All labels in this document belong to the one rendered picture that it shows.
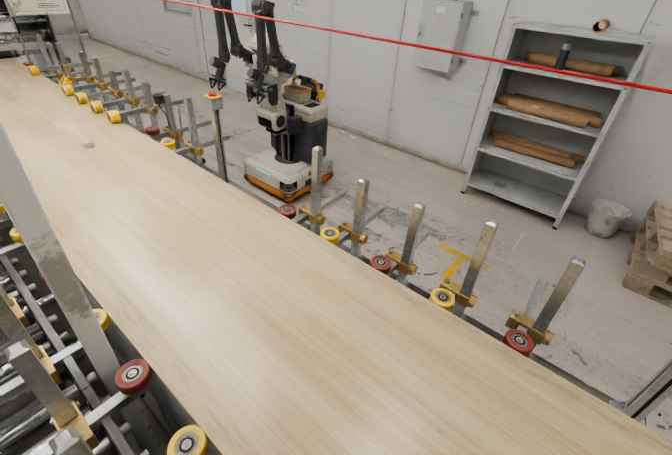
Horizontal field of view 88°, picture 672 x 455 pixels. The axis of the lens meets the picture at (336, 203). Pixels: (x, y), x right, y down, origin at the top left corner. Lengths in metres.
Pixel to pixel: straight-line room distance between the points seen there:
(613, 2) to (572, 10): 0.26
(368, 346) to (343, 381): 0.13
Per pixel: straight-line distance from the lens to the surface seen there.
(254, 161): 3.36
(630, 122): 3.78
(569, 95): 3.75
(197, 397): 1.05
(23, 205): 0.89
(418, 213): 1.30
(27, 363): 0.99
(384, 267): 1.31
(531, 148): 3.61
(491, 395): 1.12
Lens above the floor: 1.80
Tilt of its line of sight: 33 degrees down
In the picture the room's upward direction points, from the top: 4 degrees clockwise
